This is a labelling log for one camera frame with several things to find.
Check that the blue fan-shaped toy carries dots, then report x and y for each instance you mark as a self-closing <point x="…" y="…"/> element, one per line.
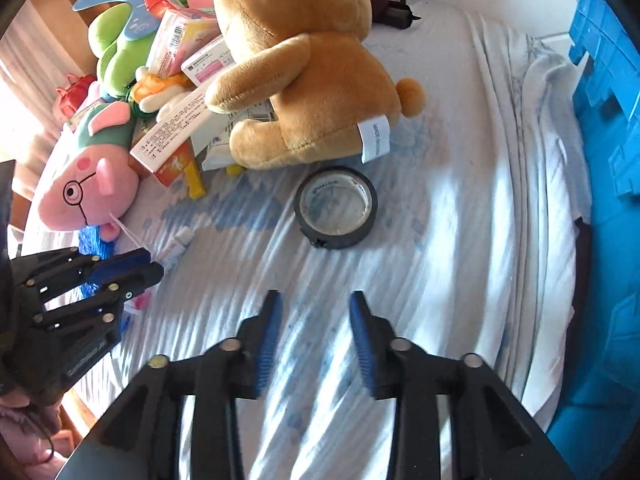
<point x="135" y="20"/>

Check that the dark brown plush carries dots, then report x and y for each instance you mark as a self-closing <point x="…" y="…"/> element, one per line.
<point x="385" y="0"/>

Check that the pink pig plush with glasses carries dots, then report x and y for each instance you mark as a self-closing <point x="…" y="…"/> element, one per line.
<point x="95" y="185"/>

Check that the black tape roll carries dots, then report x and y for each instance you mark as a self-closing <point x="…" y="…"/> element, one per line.
<point x="332" y="241"/>

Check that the small white tube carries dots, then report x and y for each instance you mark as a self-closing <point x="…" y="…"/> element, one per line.
<point x="175" y="250"/>

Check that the orange white box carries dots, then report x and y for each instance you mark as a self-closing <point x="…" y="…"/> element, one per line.
<point x="170" y="130"/>

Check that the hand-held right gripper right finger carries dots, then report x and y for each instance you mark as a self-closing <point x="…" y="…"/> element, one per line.
<point x="362" y="340"/>

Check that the white striped bed sheet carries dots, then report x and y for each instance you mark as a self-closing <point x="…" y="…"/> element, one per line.
<point x="450" y="210"/>

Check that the brown teddy bear plush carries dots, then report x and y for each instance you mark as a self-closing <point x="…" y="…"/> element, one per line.
<point x="300" y="60"/>

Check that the orange white plush toy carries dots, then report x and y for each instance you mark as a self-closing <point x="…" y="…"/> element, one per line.
<point x="155" y="87"/>

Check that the small red white box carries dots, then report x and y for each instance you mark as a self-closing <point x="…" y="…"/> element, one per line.
<point x="160" y="0"/>

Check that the blue mesh pouch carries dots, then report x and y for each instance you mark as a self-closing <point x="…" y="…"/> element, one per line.
<point x="95" y="245"/>

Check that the white plastic packet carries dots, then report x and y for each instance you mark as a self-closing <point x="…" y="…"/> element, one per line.
<point x="220" y="147"/>

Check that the blue plastic crate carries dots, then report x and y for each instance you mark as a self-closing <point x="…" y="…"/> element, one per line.
<point x="610" y="210"/>

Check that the yellow item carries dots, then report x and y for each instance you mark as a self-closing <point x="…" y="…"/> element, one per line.
<point x="195" y="183"/>

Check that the pink white carton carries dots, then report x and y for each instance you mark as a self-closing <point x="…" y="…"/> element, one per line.
<point x="177" y="40"/>

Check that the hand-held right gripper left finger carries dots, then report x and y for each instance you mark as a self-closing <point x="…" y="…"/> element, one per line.
<point x="270" y="340"/>

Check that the white box with pink label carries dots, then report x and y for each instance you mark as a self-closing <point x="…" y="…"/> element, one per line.
<point x="207" y="62"/>

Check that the red bag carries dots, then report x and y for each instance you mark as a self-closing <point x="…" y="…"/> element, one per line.
<point x="75" y="92"/>

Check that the light green frog plush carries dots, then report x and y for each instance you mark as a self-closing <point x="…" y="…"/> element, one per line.
<point x="112" y="60"/>

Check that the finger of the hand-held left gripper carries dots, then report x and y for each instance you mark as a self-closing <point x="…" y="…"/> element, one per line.
<point x="120" y="265"/>
<point x="140" y="280"/>

